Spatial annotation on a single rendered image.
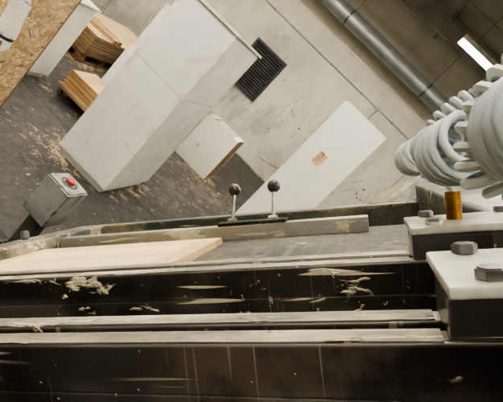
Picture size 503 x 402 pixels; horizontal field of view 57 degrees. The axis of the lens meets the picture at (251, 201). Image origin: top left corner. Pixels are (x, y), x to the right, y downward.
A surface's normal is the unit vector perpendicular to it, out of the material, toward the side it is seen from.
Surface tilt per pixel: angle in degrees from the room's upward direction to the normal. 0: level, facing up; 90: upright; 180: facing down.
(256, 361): 90
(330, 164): 90
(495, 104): 116
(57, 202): 90
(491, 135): 90
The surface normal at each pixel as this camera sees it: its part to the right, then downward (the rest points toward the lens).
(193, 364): -0.25, 0.07
